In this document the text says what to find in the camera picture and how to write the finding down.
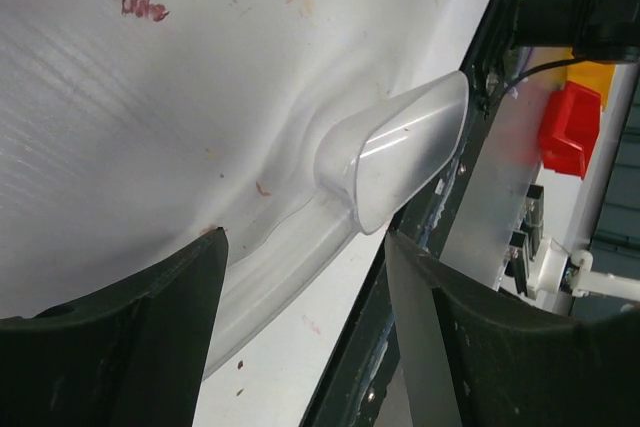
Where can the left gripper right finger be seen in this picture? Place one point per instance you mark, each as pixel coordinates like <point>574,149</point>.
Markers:
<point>472,356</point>

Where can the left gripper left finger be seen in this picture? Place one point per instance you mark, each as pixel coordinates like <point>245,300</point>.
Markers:
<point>130,354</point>

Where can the clear plastic scoop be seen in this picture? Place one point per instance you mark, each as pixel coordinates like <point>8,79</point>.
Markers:
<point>365,168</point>

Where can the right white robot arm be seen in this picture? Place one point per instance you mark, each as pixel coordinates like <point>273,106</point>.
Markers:
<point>603,31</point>

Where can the red plastic bin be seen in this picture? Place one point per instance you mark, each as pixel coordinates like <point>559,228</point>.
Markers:
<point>569,130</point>

